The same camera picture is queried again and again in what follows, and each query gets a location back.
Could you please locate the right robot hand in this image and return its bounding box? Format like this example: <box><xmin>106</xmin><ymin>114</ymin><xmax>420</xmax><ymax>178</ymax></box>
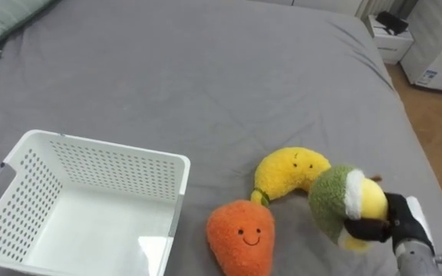
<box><xmin>343</xmin><ymin>192</ymin><xmax>435</xmax><ymax>255</ymax></box>

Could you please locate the green yellow durian soft toy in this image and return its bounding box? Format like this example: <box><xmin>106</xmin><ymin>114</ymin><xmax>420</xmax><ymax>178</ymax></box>
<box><xmin>307</xmin><ymin>165</ymin><xmax>390</xmax><ymax>253</ymax></box>

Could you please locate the white bedside cabinet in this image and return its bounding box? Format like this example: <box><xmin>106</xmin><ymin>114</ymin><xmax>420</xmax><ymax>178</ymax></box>
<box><xmin>364</xmin><ymin>14</ymin><xmax>415</xmax><ymax>65</ymax></box>

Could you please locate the orange carrot soft toy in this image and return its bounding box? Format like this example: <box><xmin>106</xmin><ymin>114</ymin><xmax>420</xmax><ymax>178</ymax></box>
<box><xmin>206</xmin><ymin>199</ymin><xmax>275</xmax><ymax>276</ymax></box>

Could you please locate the grey bed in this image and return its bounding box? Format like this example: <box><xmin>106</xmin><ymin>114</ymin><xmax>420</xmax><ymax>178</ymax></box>
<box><xmin>0</xmin><ymin>0</ymin><xmax>442</xmax><ymax>276</ymax></box>

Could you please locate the white washing machine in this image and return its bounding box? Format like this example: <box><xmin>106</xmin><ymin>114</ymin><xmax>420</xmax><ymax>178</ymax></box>
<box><xmin>399</xmin><ymin>0</ymin><xmax>442</xmax><ymax>95</ymax></box>

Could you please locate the white perforated plastic basket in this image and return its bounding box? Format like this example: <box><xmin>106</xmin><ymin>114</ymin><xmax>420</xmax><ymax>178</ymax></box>
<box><xmin>0</xmin><ymin>129</ymin><xmax>192</xmax><ymax>276</ymax></box>

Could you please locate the yellow banana soft toy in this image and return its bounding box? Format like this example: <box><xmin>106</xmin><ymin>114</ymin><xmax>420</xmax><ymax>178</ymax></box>
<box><xmin>249</xmin><ymin>146</ymin><xmax>332</xmax><ymax>208</ymax></box>

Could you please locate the black object on cabinet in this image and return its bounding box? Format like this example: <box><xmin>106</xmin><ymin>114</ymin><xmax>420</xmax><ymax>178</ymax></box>
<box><xmin>374</xmin><ymin>10</ymin><xmax>410</xmax><ymax>37</ymax></box>

